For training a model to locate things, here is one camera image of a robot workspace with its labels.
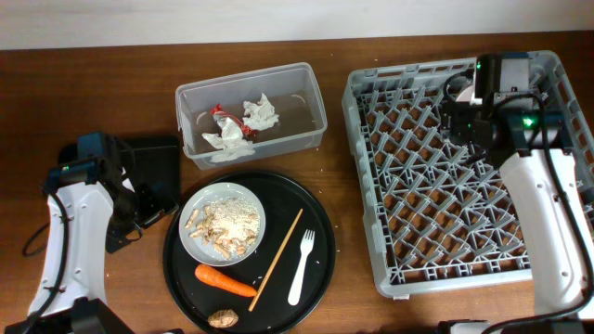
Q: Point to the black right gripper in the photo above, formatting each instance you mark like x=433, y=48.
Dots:
x=452, y=115

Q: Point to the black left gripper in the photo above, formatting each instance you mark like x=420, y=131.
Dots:
x=159, y=202

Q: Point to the grey plate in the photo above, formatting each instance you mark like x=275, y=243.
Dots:
x=207, y=254

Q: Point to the rice and peanut shells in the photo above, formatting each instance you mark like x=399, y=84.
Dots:
x=230, y=225

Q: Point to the white tissue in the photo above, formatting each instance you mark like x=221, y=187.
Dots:
x=261, y=115
x=230, y=143

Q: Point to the red snack wrapper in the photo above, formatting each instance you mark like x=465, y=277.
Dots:
x=219, y=114

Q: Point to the pink bowl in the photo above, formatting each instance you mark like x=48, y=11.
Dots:
x=467, y=95

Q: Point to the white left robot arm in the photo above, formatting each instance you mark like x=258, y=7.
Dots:
x=93, y=206

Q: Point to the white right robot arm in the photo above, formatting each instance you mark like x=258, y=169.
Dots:
x=533, y=151

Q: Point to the grey dishwasher rack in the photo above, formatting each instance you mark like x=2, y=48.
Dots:
x=434, y=220

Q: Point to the black rectangular tray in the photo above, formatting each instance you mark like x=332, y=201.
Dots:
x=141, y=160

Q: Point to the orange carrot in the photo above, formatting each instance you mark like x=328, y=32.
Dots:
x=212, y=277

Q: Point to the round black tray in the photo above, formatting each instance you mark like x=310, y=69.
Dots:
x=282, y=198

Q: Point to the clear plastic bin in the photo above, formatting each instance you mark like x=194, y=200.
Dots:
x=291, y=89

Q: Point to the brown walnut shell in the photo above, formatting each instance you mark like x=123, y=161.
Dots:
x=223, y=319

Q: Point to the wooden chopstick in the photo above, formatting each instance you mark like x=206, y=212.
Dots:
x=273, y=264

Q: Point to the white plastic fork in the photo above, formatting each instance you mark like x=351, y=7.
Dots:
x=306, y=246

